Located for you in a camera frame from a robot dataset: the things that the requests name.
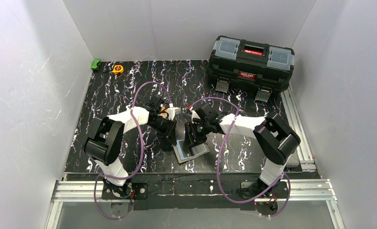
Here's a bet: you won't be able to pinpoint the yellow tape measure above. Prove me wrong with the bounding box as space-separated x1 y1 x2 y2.
112 64 124 75

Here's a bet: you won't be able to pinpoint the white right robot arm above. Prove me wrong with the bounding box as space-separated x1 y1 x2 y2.
182 104 301 186

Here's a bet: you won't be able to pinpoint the green small tool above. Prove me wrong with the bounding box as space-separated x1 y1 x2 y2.
91 59 101 72

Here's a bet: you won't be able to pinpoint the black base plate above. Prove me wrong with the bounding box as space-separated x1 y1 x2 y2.
66 172 320 210

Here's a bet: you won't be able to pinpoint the black toolbox with clear lids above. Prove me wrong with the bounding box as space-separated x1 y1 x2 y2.
205 35 295 103

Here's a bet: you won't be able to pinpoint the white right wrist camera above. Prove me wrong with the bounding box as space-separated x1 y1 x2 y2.
188 106 202 123

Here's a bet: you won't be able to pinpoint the grey blue card holder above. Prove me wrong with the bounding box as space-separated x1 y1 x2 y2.
173 140 210 164

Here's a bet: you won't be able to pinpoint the aluminium frame rails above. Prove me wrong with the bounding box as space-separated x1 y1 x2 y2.
46 90 344 229

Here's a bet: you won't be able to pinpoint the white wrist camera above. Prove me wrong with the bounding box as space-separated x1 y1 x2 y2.
188 106 202 123
165 107 181 120

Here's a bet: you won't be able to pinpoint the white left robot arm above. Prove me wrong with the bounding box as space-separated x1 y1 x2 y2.
82 99 181 187

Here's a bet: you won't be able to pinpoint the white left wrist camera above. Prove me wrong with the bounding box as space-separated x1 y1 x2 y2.
165 107 181 120

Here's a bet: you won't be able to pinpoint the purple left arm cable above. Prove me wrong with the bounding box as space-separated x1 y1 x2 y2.
93 81 173 220

